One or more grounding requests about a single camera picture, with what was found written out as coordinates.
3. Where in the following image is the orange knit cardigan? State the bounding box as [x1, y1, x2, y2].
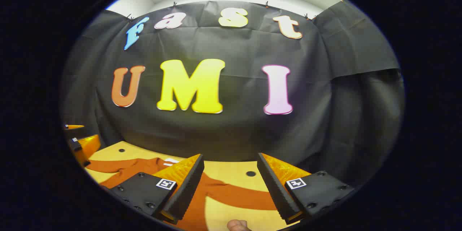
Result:
[86, 157, 278, 231]

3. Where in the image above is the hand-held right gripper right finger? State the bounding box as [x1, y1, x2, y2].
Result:
[257, 152, 356, 225]

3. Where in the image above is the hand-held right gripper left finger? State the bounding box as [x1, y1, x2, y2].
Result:
[108, 153, 205, 225]

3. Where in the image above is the black backdrop cloth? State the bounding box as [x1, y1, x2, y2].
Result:
[60, 0, 405, 188]

